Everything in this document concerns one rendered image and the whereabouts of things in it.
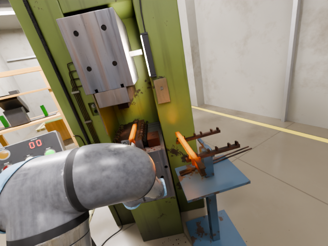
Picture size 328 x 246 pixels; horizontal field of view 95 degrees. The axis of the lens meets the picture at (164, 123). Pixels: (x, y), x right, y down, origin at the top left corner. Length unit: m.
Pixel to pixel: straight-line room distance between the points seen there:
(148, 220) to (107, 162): 1.28
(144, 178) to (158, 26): 0.96
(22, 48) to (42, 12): 7.71
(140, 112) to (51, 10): 0.92
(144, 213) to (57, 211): 1.18
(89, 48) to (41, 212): 0.84
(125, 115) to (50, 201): 1.28
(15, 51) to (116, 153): 8.78
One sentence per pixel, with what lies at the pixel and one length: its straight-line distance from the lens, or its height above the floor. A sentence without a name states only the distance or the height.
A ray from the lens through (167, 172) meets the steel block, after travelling 1.16.
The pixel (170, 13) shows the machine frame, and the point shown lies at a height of 1.71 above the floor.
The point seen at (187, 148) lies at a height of 0.98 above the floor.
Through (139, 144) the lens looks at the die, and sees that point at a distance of 1.09.
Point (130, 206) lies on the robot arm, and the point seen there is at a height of 0.83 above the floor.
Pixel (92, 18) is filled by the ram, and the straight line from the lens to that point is 1.02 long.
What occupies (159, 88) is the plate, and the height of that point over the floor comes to 1.29.
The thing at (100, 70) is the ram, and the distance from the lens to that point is 0.99.
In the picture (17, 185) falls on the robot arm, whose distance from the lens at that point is 0.33.
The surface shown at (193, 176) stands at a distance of 1.10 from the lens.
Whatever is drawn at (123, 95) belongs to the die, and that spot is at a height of 1.32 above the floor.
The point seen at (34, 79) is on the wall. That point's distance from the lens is 8.84.
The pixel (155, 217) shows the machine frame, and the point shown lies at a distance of 1.50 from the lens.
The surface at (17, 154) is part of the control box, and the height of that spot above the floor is 1.14.
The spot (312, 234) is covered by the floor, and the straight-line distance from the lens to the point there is 1.87.
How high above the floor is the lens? 1.46
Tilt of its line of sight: 22 degrees down
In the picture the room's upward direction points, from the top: 12 degrees counter-clockwise
